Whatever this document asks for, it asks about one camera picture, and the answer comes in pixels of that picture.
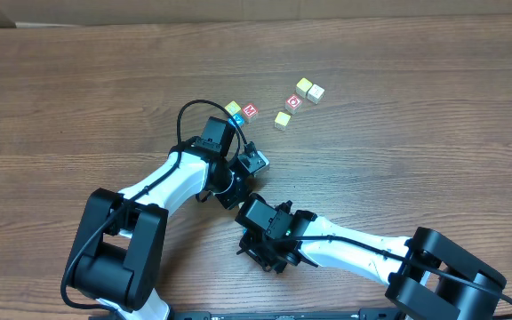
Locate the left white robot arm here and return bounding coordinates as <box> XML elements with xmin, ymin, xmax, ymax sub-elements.
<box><xmin>60</xmin><ymin>137</ymin><xmax>269</xmax><ymax>319</ymax></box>

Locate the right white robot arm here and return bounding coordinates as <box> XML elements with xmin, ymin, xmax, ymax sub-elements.
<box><xmin>236</xmin><ymin>208</ymin><xmax>507</xmax><ymax>319</ymax></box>

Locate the blue X letter block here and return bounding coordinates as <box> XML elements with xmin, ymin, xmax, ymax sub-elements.
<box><xmin>228</xmin><ymin>114</ymin><xmax>245</xmax><ymax>128</ymax></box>

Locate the yellow block beside M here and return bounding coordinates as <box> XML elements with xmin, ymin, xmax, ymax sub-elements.
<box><xmin>224</xmin><ymin>100</ymin><xmax>242</xmax><ymax>116</ymax></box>

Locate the red M letter block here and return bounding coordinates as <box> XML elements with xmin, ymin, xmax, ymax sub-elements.
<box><xmin>242</xmin><ymin>103</ymin><xmax>260</xmax><ymax>124</ymax></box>

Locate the plain yellow top block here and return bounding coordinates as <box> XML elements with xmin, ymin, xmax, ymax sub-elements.
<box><xmin>274</xmin><ymin>111</ymin><xmax>292</xmax><ymax>131</ymax></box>

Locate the red circle letter block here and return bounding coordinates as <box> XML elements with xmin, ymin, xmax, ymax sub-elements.
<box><xmin>285</xmin><ymin>94</ymin><xmax>303</xmax><ymax>115</ymax></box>

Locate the far yellow letter block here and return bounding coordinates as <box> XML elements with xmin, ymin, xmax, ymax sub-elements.
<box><xmin>295</xmin><ymin>77</ymin><xmax>313</xmax><ymax>98</ymax></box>

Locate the far white picture block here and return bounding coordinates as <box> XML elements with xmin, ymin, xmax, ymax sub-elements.
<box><xmin>307</xmin><ymin>84</ymin><xmax>324</xmax><ymax>104</ymax></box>

